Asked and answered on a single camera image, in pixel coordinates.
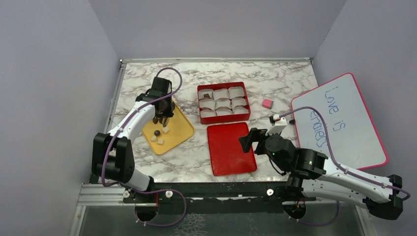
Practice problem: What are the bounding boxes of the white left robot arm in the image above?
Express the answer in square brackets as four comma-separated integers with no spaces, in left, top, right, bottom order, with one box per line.
[91,77,175,202]

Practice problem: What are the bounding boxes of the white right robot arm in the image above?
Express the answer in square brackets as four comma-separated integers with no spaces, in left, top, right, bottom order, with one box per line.
[238,128,403,220]

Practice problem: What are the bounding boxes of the red chocolate box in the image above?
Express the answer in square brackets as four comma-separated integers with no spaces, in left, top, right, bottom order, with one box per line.
[197,82,251,124]

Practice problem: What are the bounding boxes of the red box lid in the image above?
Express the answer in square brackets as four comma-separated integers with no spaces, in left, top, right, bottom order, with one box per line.
[207,122,257,177]

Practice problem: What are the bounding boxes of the yellow plastic tray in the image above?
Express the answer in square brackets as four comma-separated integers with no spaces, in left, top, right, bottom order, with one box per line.
[142,103,195,155]

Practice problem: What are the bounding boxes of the white paper cup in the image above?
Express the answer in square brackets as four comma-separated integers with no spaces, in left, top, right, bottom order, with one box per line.
[198,89,213,100]
[228,87,245,99]
[232,106,249,114]
[231,97,247,109]
[200,110,217,118]
[212,88,230,100]
[215,98,232,110]
[215,108,234,116]
[199,98,216,110]

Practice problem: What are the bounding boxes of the pink whiteboard eraser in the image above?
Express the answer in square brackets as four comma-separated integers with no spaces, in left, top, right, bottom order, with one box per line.
[262,99,273,109]

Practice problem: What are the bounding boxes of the pink framed whiteboard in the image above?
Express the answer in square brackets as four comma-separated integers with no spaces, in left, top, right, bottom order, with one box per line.
[291,73,388,170]

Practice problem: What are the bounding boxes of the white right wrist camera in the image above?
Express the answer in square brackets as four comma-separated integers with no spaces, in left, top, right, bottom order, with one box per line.
[266,114,288,136]

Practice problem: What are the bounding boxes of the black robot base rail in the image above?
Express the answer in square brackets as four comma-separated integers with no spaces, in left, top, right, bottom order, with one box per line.
[123,181,316,214]

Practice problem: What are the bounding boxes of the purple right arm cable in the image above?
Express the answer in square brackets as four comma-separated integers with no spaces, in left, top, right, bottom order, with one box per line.
[277,106,411,201]

